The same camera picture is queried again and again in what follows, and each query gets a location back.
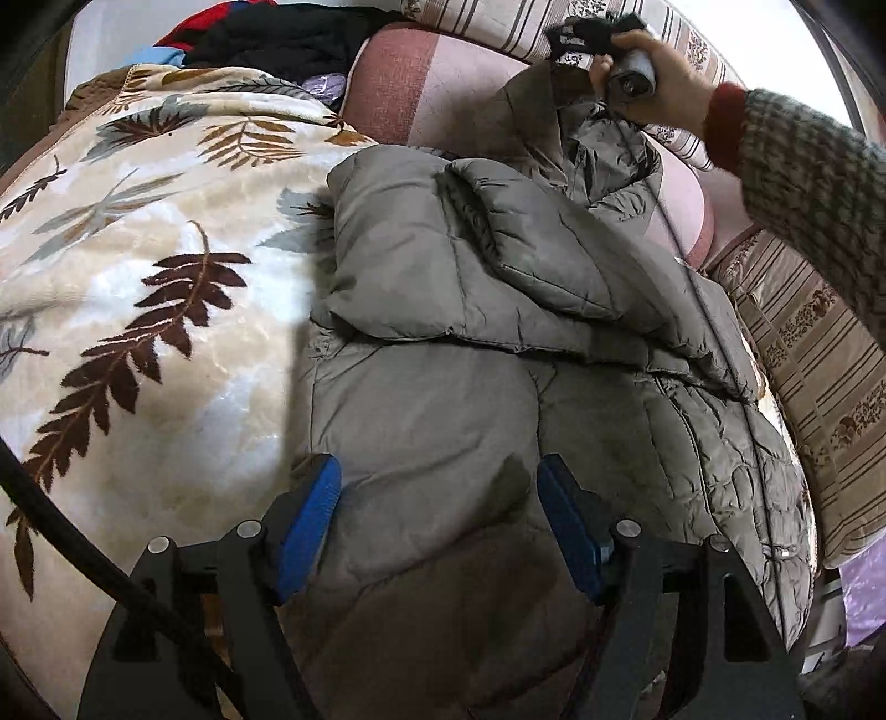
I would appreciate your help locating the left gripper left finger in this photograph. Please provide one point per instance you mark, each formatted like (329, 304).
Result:
(261, 564)

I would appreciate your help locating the grey puffer hooded jacket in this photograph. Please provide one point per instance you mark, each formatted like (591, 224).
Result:
(477, 322)

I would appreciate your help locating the black clothing pile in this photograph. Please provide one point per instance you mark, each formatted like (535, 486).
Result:
(294, 42)

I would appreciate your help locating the light blue garment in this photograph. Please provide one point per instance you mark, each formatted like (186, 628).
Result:
(158, 55)

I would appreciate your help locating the right hand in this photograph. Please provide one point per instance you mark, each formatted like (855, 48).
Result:
(682, 95)

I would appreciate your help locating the leaf pattern fleece blanket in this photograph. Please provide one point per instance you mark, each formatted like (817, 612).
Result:
(161, 251)

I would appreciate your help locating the pink rolled bolster blanket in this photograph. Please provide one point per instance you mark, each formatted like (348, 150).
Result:
(416, 88)

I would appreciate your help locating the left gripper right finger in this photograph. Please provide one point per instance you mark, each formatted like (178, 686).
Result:
(608, 563)

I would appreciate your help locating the purple patterned cloth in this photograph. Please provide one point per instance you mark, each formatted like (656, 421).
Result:
(330, 89)

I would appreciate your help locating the striped floral cushion right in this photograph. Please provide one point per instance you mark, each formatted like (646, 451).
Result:
(827, 373)

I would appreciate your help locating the striped floral pillow top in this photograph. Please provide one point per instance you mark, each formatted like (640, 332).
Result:
(485, 43)

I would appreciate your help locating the red garment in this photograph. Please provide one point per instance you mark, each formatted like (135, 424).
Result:
(188, 34)

